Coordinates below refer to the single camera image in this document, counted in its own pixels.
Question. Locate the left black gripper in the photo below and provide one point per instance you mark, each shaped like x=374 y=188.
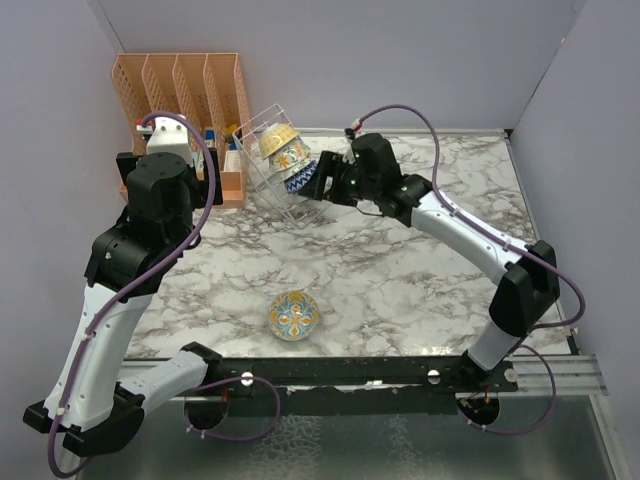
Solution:
x=201 y=186

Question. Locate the orange flower leaf bowl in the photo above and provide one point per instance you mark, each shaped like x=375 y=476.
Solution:
x=291 y=155

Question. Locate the orange blue ornate bowl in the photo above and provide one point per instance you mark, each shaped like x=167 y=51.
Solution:
x=293 y=315

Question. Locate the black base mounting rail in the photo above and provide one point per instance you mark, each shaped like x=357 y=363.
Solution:
x=331 y=386

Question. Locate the peach plastic file organizer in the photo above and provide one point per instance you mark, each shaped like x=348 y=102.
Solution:
x=208 y=90

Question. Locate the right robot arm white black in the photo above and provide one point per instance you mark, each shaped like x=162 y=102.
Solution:
x=525 y=277

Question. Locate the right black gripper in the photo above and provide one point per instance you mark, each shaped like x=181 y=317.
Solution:
x=327 y=166

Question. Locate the white wire dish rack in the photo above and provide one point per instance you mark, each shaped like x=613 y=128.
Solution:
x=267 y=187

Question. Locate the small items in organizer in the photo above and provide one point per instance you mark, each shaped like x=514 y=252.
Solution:
x=229 y=159

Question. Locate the yellow sun blue bowl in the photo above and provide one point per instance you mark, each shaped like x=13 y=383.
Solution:
x=275 y=137

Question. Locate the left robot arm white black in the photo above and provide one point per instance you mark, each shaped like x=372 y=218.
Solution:
x=98 y=411

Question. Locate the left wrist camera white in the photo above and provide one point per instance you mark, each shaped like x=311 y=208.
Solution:
x=164 y=134

